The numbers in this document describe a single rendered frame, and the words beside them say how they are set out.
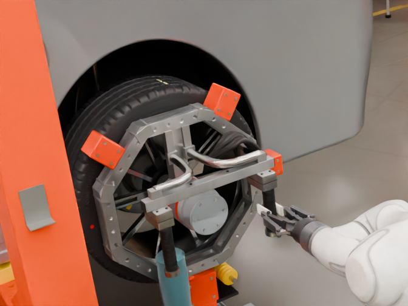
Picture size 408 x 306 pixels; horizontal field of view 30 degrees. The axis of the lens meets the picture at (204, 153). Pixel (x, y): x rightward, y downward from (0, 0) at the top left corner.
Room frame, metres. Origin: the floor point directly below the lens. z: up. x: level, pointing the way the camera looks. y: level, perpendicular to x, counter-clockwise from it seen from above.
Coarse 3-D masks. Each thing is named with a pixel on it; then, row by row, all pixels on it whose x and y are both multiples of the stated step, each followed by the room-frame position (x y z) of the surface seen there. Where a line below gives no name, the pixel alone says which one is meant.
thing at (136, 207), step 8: (160, 136) 2.42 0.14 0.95; (160, 144) 2.42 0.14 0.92; (144, 152) 2.35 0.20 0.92; (152, 152) 2.35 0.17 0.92; (160, 152) 2.38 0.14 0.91; (136, 160) 2.33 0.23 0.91; (144, 160) 2.33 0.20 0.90; (136, 168) 2.32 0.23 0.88; (144, 168) 2.34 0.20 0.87; (128, 176) 2.33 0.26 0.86; (168, 176) 2.37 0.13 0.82; (120, 184) 2.34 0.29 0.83; (128, 184) 2.35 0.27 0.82; (136, 184) 2.32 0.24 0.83; (128, 192) 2.35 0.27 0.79; (120, 208) 2.34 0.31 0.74; (136, 208) 2.36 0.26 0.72
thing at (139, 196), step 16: (208, 128) 2.37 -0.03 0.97; (144, 144) 2.18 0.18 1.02; (208, 144) 2.28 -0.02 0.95; (160, 160) 2.20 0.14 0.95; (192, 160) 2.25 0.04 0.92; (144, 176) 2.17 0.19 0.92; (160, 176) 2.24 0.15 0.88; (144, 192) 2.17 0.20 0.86; (224, 192) 2.34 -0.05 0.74; (176, 224) 2.39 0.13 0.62; (224, 224) 2.26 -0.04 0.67; (128, 240) 2.26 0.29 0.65; (144, 240) 2.30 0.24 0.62; (176, 240) 2.29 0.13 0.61; (192, 240) 2.25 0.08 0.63; (208, 240) 2.23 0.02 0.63; (144, 256) 2.14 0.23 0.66
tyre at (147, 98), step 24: (96, 96) 2.32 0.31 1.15; (120, 96) 2.24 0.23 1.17; (144, 96) 2.18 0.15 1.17; (168, 96) 2.20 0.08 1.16; (192, 96) 2.24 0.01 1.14; (72, 120) 2.28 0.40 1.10; (96, 120) 2.17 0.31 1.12; (120, 120) 2.13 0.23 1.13; (240, 120) 2.31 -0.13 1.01; (72, 144) 2.18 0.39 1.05; (72, 168) 2.11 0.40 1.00; (96, 168) 2.08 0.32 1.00; (240, 192) 2.30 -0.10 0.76; (96, 216) 2.07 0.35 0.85; (96, 240) 2.06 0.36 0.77; (120, 264) 2.09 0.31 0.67
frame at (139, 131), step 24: (144, 120) 2.12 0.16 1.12; (168, 120) 2.11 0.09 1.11; (192, 120) 2.14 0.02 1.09; (216, 120) 2.18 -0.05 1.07; (120, 144) 2.08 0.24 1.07; (240, 144) 2.21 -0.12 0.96; (120, 168) 2.07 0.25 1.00; (96, 192) 2.02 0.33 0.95; (240, 216) 2.21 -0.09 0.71; (120, 240) 2.01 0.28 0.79; (216, 240) 2.21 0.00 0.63; (144, 264) 2.04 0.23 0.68; (192, 264) 2.11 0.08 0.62; (216, 264) 2.15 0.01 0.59
